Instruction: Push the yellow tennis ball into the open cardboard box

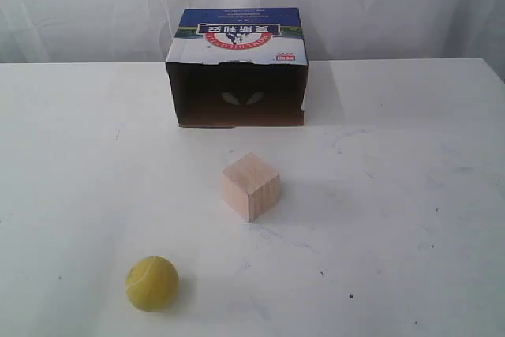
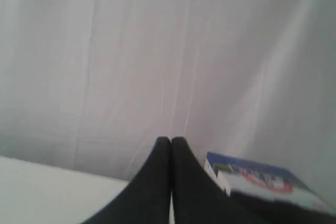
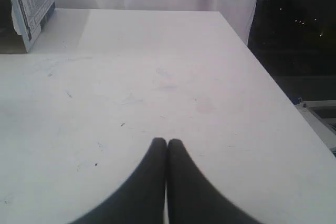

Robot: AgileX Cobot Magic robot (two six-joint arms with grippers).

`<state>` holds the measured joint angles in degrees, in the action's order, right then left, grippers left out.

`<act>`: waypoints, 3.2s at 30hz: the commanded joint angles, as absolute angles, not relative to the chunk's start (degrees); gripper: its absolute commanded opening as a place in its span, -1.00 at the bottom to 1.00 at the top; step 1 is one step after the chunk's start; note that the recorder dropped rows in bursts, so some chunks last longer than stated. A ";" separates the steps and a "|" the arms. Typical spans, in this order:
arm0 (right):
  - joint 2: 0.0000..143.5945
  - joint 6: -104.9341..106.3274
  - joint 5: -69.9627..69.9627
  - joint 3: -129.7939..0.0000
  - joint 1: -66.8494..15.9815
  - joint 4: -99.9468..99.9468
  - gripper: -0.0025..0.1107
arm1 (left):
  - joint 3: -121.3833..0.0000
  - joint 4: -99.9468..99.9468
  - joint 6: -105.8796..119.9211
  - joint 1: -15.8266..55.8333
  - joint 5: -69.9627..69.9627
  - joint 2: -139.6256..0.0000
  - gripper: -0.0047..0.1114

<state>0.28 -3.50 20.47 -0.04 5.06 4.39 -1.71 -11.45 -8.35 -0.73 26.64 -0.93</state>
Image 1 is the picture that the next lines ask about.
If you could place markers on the yellow tennis ball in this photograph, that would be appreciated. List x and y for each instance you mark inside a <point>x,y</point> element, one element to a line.
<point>152,284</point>

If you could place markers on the white backdrop curtain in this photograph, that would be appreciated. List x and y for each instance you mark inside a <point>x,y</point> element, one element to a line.
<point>142,30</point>

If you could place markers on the blue white cardboard box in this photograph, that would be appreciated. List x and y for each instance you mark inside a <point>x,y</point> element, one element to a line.
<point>238,67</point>

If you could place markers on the wooden cube block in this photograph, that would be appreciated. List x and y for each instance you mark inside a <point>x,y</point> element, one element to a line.
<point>251,186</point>

